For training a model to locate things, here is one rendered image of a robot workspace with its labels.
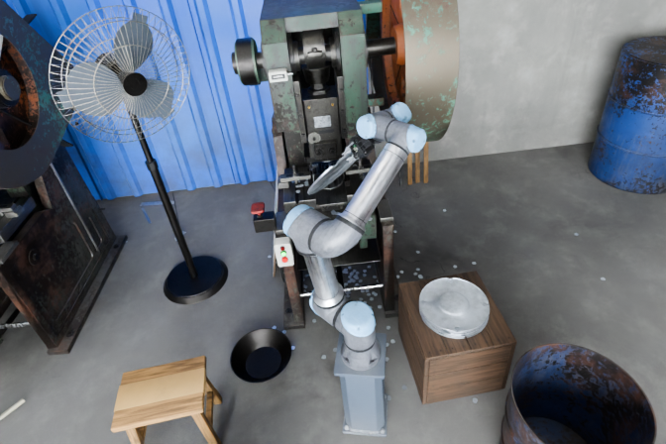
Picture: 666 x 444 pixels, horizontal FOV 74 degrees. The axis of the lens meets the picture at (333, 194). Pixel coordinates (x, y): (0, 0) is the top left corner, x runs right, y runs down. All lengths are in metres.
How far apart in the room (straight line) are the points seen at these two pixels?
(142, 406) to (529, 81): 3.11
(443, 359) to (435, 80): 1.08
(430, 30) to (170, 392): 1.65
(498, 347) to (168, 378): 1.33
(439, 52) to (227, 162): 2.25
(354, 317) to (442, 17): 1.04
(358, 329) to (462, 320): 0.54
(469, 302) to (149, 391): 1.35
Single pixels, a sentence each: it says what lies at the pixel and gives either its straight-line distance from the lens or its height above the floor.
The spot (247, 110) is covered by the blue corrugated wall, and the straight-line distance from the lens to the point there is 3.24.
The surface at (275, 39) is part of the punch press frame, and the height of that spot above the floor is 1.44.
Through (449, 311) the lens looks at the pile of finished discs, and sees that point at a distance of 1.97.
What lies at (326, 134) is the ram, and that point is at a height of 1.00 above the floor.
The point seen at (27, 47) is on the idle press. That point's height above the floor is 1.41.
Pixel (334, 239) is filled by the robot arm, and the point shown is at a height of 1.08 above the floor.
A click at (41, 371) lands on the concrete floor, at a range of 2.85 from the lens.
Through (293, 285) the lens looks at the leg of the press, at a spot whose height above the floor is 0.31.
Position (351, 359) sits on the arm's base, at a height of 0.50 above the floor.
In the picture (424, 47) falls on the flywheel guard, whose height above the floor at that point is 1.44.
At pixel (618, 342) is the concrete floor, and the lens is 2.61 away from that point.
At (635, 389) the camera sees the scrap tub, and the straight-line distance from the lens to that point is 1.89.
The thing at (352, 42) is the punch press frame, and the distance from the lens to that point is 1.77.
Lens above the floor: 1.92
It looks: 36 degrees down
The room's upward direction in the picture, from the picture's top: 6 degrees counter-clockwise
